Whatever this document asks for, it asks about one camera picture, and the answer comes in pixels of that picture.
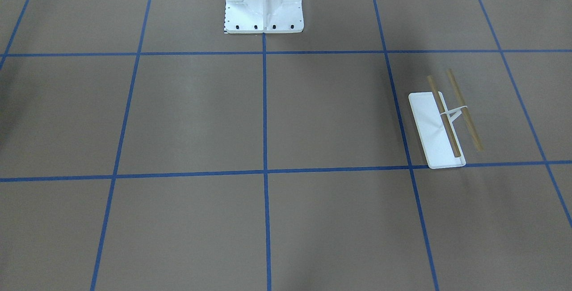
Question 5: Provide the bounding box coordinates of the wooden rack rod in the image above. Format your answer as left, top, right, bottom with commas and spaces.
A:
446, 68, 484, 151
427, 75, 461, 157

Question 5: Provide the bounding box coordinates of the white towel rack base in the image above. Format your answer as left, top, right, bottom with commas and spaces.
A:
408, 91, 466, 169

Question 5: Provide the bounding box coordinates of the wooden rack rod far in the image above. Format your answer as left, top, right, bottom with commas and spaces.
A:
446, 68, 484, 151

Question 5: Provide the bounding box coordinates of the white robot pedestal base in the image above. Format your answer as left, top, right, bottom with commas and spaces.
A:
223, 0, 304, 34

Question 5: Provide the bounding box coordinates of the wooden rack rod near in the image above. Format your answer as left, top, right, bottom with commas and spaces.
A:
427, 75, 461, 157

